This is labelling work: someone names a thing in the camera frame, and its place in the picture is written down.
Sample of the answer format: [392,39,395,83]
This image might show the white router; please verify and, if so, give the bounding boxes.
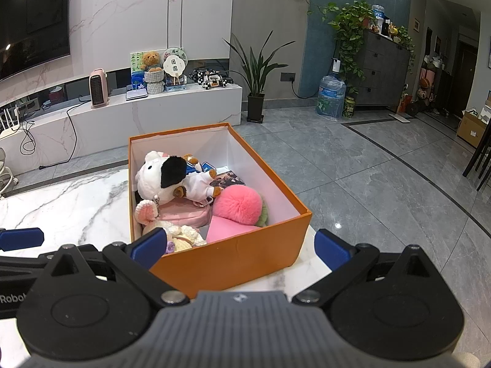
[0,105,21,140]

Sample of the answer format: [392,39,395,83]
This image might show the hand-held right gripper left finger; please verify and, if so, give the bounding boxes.
[36,227,190,308]

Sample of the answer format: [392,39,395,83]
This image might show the black white checkered toy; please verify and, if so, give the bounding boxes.
[192,68,233,90]

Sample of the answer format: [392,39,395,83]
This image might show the pink fluffy peach pom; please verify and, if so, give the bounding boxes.
[212,184,271,228]

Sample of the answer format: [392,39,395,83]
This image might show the dark wooden chair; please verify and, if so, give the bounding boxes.
[462,123,491,192]

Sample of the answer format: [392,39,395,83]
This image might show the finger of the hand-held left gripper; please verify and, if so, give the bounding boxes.
[0,227,45,252]

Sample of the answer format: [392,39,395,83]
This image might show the brown cardboard carton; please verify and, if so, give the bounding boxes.
[456,107,491,148]

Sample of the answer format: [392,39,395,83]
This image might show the blue flower painting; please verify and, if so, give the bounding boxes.
[130,51,148,92]

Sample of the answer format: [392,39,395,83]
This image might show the pink space heater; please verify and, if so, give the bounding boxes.
[89,68,110,109]

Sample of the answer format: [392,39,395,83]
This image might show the white scalloped hand fan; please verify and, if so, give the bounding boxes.
[163,58,185,85]

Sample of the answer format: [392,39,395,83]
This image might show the pink flat pad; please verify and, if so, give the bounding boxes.
[205,215,261,244]

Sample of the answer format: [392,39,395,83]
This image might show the large water jug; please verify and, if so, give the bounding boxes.
[315,57,346,120]

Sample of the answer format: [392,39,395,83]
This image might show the pothos plant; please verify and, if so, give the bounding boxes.
[318,1,417,94]

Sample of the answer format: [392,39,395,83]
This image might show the painted round hand fan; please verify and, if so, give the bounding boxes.
[163,47,189,64]

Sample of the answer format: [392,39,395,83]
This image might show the pink fabric pouch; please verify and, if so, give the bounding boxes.
[155,197,212,228]

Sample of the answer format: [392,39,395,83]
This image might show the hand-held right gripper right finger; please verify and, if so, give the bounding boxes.
[292,228,442,308]

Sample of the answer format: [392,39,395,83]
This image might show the black heater cable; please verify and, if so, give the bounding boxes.
[38,103,93,169]

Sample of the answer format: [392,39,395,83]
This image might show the potted long-leaf plant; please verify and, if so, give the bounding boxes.
[222,34,296,123]

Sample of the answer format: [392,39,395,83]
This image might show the white black plush toy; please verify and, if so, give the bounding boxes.
[134,150,192,225]

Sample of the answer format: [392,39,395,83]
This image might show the dark card box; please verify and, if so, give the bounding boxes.
[209,169,246,190]

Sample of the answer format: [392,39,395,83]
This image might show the white marble TV cabinet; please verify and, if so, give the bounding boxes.
[0,65,243,177]

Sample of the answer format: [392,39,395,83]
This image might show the grey drawer cabinet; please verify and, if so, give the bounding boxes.
[355,30,411,113]

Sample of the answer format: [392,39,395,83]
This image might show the cream crochet toy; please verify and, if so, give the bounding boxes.
[142,224,208,254]

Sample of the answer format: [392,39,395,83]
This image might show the black television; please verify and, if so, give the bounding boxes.
[0,0,72,82]

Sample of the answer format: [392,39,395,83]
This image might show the black router cable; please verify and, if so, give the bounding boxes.
[19,115,37,152]

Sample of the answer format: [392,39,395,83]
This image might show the white chair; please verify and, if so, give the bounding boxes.
[0,148,20,200]

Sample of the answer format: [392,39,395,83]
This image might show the orange cardboard box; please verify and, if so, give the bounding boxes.
[128,123,313,300]

